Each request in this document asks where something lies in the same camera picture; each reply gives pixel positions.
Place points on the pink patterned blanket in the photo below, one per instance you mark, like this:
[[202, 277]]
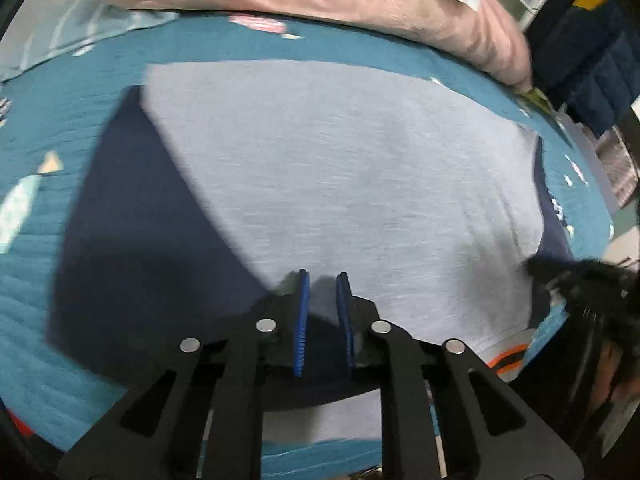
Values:
[[619, 165]]

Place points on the teal quilted bedspread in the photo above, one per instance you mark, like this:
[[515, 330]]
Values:
[[61, 105]]

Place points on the grey and navy jacket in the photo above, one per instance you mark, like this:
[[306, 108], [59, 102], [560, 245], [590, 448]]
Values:
[[212, 184]]

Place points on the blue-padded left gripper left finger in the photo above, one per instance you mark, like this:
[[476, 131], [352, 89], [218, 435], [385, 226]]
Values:
[[196, 413]]

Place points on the navy and yellow puffer jacket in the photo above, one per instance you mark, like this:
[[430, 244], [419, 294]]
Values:
[[585, 59]]

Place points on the pink folded duvet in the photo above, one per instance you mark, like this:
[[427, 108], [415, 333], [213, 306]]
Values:
[[486, 37]]

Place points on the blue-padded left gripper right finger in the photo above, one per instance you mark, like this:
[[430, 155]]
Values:
[[445, 413]]

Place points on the blue striped pillow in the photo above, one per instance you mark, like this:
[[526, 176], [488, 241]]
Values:
[[76, 25]]

